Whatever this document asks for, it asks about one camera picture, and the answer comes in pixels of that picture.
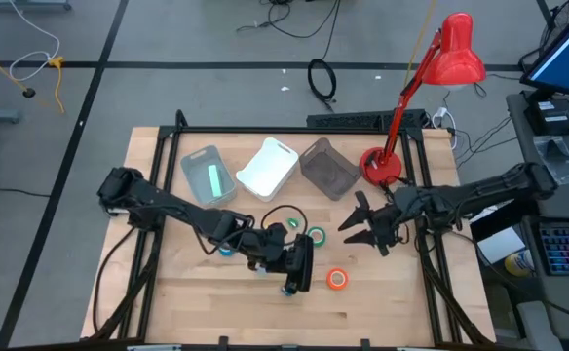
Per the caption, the white plastic bin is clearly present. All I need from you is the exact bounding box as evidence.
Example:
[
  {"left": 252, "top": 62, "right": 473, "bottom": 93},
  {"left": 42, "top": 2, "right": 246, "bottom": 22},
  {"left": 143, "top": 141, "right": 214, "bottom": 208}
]
[{"left": 235, "top": 136, "right": 300, "bottom": 203}]

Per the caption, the yellow connector cable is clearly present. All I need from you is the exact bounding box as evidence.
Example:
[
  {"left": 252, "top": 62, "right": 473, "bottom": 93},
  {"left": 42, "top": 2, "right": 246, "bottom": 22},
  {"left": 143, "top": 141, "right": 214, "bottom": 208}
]
[{"left": 48, "top": 56, "right": 66, "bottom": 116}]

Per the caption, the black power strip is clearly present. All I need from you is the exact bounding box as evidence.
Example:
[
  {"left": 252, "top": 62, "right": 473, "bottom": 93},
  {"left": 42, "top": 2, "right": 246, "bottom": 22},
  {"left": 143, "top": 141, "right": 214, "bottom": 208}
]
[{"left": 306, "top": 109, "right": 430, "bottom": 132}]

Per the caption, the black floor cable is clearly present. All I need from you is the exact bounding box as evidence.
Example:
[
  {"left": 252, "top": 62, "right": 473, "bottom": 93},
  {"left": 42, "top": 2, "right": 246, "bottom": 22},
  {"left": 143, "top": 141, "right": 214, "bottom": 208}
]
[{"left": 238, "top": 0, "right": 342, "bottom": 59}]

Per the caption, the yellow hanging cable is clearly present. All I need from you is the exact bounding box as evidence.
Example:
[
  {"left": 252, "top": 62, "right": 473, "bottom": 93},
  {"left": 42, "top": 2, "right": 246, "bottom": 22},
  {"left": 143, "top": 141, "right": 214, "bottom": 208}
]
[{"left": 403, "top": 0, "right": 439, "bottom": 89}]

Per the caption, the yellow lidded container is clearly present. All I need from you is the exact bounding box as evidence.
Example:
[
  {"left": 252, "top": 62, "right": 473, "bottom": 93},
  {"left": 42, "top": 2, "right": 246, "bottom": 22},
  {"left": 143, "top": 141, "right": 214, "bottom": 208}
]
[{"left": 503, "top": 249, "right": 535, "bottom": 278}]

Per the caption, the orange tape roll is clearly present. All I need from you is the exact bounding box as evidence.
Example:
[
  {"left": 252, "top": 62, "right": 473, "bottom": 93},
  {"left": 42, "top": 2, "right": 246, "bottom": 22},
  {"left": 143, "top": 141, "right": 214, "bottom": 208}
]
[{"left": 326, "top": 267, "right": 350, "bottom": 292}]

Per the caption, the thin yellow cord black plug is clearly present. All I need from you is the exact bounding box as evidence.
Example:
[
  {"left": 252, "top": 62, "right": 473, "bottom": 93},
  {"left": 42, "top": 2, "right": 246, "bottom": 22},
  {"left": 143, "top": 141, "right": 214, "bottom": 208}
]
[{"left": 0, "top": 42, "right": 37, "bottom": 98}]

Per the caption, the black stapler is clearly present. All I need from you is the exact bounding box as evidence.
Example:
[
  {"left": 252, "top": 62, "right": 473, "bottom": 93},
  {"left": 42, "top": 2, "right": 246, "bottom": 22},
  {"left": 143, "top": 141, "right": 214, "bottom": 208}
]
[{"left": 286, "top": 233, "right": 315, "bottom": 295}]

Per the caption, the clear plastic bag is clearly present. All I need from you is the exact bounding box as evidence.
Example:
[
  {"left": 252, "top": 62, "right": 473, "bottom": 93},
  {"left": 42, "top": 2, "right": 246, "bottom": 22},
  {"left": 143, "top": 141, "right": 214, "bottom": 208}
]
[{"left": 532, "top": 135, "right": 569, "bottom": 187}]

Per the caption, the mint green stapler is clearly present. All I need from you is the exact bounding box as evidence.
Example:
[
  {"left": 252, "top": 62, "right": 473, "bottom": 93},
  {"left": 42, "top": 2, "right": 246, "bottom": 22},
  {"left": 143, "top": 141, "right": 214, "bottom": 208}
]
[{"left": 208, "top": 164, "right": 223, "bottom": 199}]

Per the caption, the green tape roll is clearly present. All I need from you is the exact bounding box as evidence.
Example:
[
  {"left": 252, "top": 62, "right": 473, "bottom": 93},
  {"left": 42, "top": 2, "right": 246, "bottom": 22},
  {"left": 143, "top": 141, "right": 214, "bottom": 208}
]
[{"left": 306, "top": 225, "right": 327, "bottom": 249}]

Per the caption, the white paper sheet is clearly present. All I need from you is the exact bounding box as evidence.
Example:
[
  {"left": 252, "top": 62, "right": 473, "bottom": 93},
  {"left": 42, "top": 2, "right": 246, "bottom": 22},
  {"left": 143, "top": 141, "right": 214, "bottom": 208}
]
[{"left": 476, "top": 226, "right": 527, "bottom": 266}]

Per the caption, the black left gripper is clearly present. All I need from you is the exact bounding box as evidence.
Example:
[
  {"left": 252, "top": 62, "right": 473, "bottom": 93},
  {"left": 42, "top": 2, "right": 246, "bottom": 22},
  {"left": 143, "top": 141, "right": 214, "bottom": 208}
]
[{"left": 249, "top": 222, "right": 295, "bottom": 289}]

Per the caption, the black aluminium table frame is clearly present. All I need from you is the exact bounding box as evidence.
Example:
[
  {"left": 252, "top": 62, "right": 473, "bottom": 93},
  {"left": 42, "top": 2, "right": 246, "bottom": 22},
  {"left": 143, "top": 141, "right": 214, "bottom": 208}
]
[{"left": 82, "top": 109, "right": 498, "bottom": 350}]

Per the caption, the grey plastic bin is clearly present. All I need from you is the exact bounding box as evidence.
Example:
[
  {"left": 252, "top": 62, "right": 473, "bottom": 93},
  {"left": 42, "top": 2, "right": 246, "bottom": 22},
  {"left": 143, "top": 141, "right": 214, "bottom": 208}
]
[{"left": 180, "top": 143, "right": 238, "bottom": 210}]

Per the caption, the small black computer box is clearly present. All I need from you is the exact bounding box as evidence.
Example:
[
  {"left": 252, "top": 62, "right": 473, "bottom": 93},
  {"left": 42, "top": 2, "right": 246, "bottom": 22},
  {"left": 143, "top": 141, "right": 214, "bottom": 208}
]
[{"left": 524, "top": 97, "right": 569, "bottom": 137}]

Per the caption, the coiled black cable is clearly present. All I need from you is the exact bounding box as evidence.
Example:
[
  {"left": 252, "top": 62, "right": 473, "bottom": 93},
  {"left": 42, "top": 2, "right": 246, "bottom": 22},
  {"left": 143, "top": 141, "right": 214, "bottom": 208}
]
[{"left": 306, "top": 58, "right": 338, "bottom": 112}]

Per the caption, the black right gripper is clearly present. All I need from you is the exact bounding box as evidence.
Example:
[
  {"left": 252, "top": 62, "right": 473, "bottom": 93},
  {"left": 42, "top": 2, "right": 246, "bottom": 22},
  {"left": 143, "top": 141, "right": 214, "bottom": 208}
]
[{"left": 337, "top": 189, "right": 420, "bottom": 257}]

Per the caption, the white floor cable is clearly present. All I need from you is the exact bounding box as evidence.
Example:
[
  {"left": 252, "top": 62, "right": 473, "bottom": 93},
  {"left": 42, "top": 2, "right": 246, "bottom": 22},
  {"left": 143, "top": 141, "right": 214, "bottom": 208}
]
[{"left": 9, "top": 0, "right": 61, "bottom": 83}]

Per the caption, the red desk lamp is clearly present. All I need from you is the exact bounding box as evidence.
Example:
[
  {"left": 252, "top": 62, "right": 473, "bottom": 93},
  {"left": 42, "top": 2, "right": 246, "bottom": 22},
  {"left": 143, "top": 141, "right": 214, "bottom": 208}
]
[{"left": 359, "top": 12, "right": 488, "bottom": 187}]

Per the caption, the dark translucent plastic bin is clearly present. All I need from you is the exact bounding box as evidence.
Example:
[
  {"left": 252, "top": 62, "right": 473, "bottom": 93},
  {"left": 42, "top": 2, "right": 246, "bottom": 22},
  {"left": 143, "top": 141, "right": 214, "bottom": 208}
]
[{"left": 297, "top": 136, "right": 362, "bottom": 202}]

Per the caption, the computer monitor with blue screen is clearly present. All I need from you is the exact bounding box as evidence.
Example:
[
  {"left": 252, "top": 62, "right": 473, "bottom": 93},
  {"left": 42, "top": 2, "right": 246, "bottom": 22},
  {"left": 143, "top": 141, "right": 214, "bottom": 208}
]
[{"left": 520, "top": 0, "right": 569, "bottom": 101}]

